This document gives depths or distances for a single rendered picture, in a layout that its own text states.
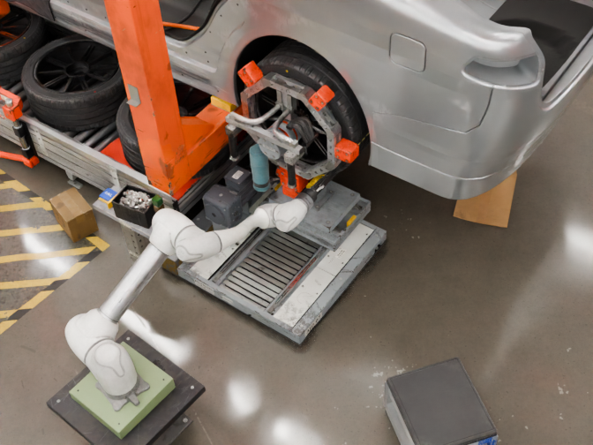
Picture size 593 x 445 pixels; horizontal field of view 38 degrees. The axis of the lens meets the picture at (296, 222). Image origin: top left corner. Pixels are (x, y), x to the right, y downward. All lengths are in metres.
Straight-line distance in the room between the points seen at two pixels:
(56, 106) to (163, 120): 1.20
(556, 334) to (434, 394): 0.93
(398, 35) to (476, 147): 0.58
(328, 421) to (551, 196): 1.91
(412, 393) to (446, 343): 0.63
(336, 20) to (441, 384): 1.62
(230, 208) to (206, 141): 0.36
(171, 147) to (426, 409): 1.70
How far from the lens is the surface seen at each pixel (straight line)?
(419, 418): 3.75
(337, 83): 3.96
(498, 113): 3.58
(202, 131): 4.38
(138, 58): 3.81
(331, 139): 3.96
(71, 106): 5.09
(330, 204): 4.63
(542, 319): 4.54
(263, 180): 4.30
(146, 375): 3.90
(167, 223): 3.73
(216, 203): 4.44
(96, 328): 3.79
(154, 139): 4.11
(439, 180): 3.90
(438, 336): 4.39
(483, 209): 4.95
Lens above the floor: 3.60
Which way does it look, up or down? 48 degrees down
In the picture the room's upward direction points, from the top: 4 degrees counter-clockwise
